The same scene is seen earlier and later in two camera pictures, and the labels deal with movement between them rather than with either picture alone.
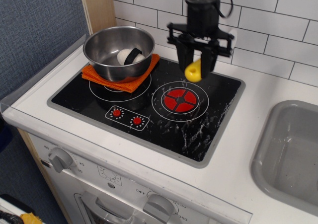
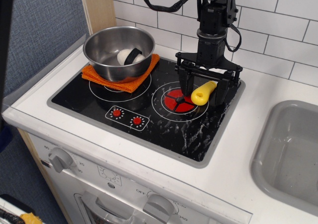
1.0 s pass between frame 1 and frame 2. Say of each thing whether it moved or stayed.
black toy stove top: stayed
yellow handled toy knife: moved
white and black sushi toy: stayed
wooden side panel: stayed
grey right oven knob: stayed
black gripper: moved
